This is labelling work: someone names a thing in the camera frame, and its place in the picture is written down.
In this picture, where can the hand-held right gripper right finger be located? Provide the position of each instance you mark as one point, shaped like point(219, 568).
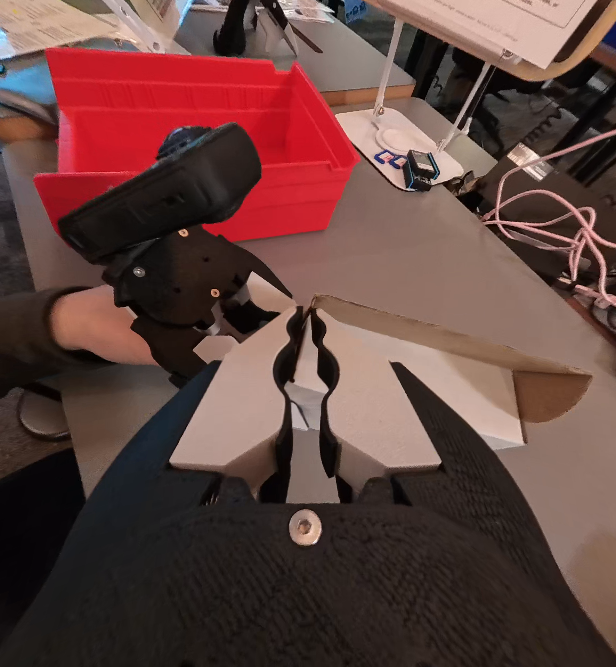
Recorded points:
point(381, 417)

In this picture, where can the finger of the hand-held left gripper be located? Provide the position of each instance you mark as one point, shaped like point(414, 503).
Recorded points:
point(261, 273)
point(250, 318)

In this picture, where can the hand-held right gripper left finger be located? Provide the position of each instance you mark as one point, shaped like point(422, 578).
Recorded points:
point(230, 411)

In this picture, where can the red plastic bin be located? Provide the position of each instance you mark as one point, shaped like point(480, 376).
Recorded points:
point(287, 208)

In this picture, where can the white cardboard mailer box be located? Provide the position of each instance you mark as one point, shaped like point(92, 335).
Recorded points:
point(459, 385)

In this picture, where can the person's left forearm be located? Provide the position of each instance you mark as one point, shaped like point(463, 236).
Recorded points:
point(11, 344)

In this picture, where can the person's left hand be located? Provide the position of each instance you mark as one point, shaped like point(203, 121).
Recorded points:
point(94, 323)

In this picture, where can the blue memory card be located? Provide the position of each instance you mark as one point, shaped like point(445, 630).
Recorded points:
point(382, 155)
point(397, 163)

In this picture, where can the white plastic object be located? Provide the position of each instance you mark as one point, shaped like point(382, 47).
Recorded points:
point(360, 130)

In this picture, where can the light blue cloth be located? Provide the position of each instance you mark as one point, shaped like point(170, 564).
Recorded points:
point(11, 88)

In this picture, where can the black cloth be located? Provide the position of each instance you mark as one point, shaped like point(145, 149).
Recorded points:
point(232, 31)

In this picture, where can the grey white object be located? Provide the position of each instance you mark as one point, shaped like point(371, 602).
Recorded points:
point(274, 26)

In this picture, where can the person's leg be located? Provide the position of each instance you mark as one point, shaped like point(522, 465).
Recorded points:
point(21, 547)

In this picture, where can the instruction sheet on board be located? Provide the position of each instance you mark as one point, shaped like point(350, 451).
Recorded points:
point(579, 57)

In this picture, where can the black blue camera package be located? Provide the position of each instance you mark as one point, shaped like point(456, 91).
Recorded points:
point(424, 162)
point(416, 183)

